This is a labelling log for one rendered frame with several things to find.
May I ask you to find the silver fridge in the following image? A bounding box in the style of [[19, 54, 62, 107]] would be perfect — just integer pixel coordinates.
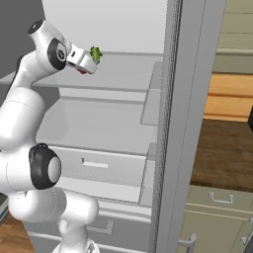
[[0, 0, 170, 253]]

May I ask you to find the pale green cupboard run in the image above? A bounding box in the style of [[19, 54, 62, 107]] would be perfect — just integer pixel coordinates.
[[211, 0, 253, 75]]

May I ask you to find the silver cupboard door handle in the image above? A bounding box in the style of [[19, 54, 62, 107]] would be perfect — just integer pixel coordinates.
[[177, 232, 199, 253], [239, 218, 253, 247]]

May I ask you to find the pale green cupboard door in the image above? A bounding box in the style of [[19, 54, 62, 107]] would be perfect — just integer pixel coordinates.
[[229, 218, 253, 253], [177, 211, 252, 253]]

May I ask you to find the freezer drawer handle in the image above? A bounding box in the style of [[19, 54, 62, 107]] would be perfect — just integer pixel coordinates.
[[88, 218, 115, 236]]

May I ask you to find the black object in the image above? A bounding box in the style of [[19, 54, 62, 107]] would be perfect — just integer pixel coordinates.
[[247, 104, 253, 133]]

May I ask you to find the grey fridge crisper drawer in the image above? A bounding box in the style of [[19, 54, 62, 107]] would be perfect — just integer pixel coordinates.
[[48, 145, 148, 205]]

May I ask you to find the pale green drawer front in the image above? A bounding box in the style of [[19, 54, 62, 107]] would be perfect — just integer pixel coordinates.
[[185, 184, 253, 215]]

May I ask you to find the crisper drawer handle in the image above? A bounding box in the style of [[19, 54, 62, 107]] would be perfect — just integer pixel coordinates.
[[81, 157, 110, 170]]

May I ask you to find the glass fridge shelf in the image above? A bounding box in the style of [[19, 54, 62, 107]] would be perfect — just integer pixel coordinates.
[[35, 97, 160, 156], [0, 50, 165, 94]]

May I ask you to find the silver drawer handle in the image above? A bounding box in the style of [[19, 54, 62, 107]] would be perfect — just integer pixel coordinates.
[[209, 192, 235, 205]]

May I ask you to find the grey freezer drawer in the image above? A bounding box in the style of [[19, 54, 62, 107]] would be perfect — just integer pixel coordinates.
[[25, 199, 153, 253]]

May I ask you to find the green leafy vegetable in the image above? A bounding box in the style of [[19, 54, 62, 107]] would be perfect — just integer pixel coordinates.
[[89, 45, 104, 65]]

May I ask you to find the clear fridge door bin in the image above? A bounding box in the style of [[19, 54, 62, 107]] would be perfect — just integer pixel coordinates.
[[137, 141, 159, 208], [140, 60, 165, 127]]

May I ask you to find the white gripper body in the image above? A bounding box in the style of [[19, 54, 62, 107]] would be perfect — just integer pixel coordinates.
[[75, 51, 99, 75]]

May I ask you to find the silver fridge door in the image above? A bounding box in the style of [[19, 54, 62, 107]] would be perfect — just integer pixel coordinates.
[[148, 0, 228, 253]]

